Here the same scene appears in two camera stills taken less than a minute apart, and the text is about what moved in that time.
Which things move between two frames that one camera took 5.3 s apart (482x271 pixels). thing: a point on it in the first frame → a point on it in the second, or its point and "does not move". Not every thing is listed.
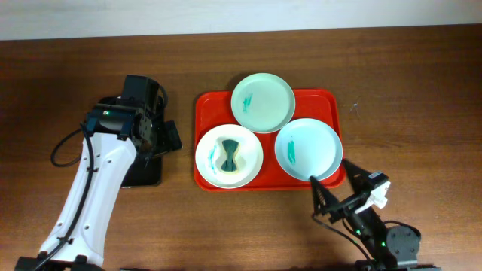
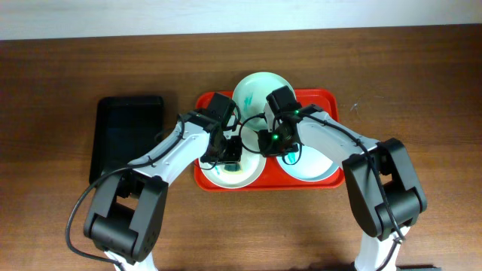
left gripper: [173, 138] → [233, 157]
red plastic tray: [214, 108] does not move
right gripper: [348, 205] → [265, 147]
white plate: [229, 156] does not move
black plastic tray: [141, 118] does not move
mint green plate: [263, 103] does not move
